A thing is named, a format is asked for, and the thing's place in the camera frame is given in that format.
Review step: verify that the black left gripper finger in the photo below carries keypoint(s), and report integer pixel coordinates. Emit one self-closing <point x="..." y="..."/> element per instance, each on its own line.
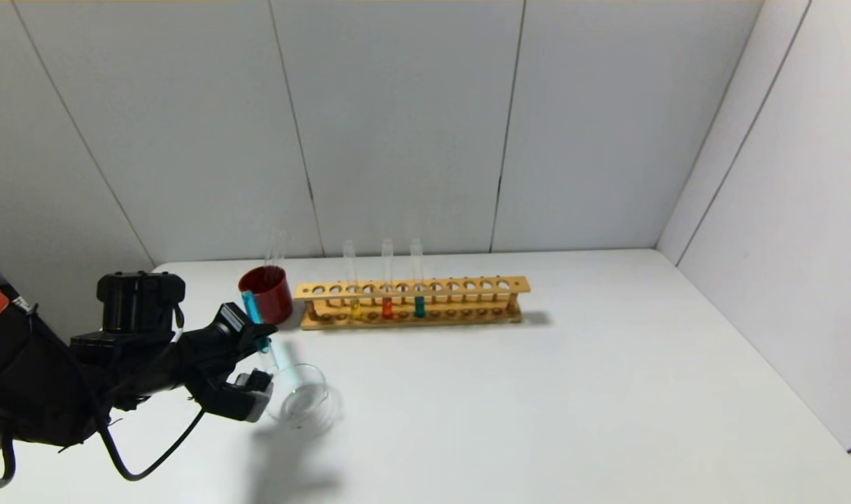
<point x="257" y="340"/>

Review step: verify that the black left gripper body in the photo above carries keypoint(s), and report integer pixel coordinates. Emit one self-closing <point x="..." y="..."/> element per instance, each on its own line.
<point x="232" y="320"/>

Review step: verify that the blue pigment test tube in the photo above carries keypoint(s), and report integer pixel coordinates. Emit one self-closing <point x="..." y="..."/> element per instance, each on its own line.
<point x="252" y="306"/>

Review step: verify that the yellow pigment test tube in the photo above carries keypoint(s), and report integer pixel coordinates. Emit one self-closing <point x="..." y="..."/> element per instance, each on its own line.
<point x="355" y="309"/>

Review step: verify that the black and orange left arm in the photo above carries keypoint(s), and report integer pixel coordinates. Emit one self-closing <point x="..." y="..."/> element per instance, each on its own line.
<point x="33" y="378"/>

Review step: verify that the empty glass test tube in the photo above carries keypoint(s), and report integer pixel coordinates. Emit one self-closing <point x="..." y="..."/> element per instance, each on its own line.
<point x="271" y="248"/>
<point x="282" y="248"/>

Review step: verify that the red pigment test tube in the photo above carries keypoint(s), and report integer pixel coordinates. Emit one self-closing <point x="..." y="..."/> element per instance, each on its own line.
<point x="387" y="308"/>

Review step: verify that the wooden test tube rack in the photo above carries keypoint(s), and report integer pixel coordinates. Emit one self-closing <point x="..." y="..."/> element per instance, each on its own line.
<point x="411" y="288"/>

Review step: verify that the green pigment test tube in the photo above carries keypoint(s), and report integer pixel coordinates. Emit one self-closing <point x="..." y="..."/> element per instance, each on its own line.
<point x="418" y="306"/>

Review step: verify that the dark red plastic cup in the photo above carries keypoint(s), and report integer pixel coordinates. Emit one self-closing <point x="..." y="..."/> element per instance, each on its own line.
<point x="275" y="297"/>

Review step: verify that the clear glass beaker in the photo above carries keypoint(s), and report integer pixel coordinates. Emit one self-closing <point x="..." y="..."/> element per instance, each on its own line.
<point x="313" y="406"/>

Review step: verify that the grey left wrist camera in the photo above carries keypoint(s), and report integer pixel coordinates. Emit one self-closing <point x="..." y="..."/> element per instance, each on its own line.
<point x="254" y="399"/>

